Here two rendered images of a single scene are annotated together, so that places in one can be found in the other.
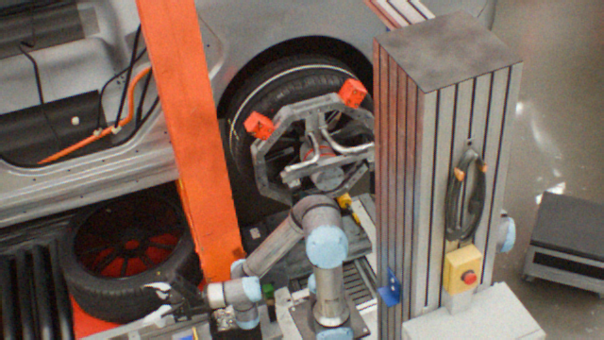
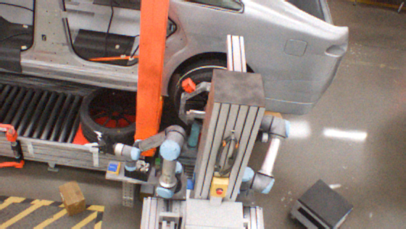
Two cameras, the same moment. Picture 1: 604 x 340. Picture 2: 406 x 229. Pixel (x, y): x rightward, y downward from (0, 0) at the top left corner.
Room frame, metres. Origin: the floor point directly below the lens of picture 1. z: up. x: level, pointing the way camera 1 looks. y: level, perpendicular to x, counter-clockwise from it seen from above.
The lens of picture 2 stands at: (-0.23, -0.54, 3.43)
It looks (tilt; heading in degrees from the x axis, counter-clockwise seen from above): 44 degrees down; 12
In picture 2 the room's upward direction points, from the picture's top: 11 degrees clockwise
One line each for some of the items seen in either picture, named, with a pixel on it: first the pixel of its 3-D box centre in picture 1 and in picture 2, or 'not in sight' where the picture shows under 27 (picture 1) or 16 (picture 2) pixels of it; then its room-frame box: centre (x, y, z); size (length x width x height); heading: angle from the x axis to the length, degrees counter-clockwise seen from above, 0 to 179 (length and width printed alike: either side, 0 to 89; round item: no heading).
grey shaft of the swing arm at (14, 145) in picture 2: not in sight; (15, 148); (1.73, 1.48, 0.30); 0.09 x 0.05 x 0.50; 105
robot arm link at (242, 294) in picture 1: (242, 291); (130, 153); (1.45, 0.22, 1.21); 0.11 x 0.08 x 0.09; 94
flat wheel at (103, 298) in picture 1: (134, 251); (115, 117); (2.40, 0.82, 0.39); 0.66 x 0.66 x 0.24
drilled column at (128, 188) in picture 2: not in sight; (129, 188); (1.83, 0.40, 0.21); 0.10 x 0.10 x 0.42; 15
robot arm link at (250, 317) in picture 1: (245, 306); (131, 160); (1.46, 0.22, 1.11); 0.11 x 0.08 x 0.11; 4
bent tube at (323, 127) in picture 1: (345, 131); not in sight; (2.34, -0.19, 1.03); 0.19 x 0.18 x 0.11; 15
